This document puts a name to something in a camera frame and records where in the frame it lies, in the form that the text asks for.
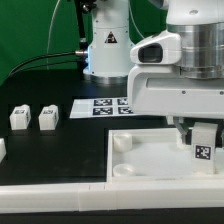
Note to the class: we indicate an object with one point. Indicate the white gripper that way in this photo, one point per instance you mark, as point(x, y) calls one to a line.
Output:
point(152, 91)

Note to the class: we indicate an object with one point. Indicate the white square table top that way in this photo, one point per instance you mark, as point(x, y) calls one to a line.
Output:
point(154, 154)

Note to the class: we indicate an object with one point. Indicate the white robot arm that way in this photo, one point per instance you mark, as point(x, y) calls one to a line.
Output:
point(178, 73)

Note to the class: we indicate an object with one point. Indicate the white marker sheet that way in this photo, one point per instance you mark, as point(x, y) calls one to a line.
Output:
point(100, 107)

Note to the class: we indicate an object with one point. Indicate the black pole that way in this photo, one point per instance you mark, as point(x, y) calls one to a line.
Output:
point(81, 7)

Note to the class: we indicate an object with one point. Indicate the white left fence piece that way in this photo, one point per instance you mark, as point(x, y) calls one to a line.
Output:
point(2, 149)

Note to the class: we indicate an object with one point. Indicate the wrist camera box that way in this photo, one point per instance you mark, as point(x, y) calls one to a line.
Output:
point(160, 49)

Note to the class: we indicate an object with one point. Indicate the white front fence rail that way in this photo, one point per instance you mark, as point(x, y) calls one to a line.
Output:
point(111, 196)

